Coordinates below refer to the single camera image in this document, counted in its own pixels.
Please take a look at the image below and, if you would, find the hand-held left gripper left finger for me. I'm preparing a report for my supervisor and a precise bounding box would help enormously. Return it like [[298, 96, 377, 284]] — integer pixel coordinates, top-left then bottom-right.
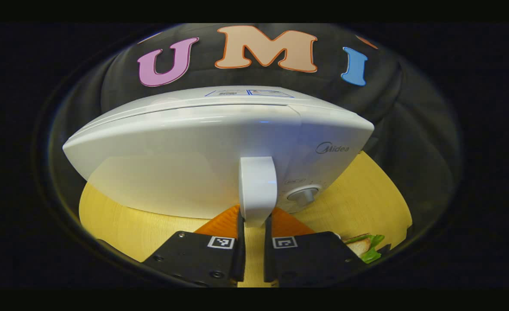
[[141, 204, 246, 288]]

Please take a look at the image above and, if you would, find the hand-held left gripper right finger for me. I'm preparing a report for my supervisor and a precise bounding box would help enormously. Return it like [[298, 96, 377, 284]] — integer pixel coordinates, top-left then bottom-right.
[[263, 206, 369, 288]]

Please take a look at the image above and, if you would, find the sandwich with green lettuce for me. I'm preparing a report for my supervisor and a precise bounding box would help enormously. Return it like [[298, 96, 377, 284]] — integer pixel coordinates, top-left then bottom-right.
[[343, 233, 385, 264]]

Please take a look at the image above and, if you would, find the white microwave oven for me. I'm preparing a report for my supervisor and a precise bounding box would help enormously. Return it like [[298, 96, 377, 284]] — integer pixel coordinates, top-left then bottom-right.
[[62, 85, 375, 228]]

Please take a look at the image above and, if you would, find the black backdrop cloth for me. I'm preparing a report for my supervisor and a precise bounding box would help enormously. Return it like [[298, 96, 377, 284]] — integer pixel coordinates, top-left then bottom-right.
[[49, 24, 460, 260]]

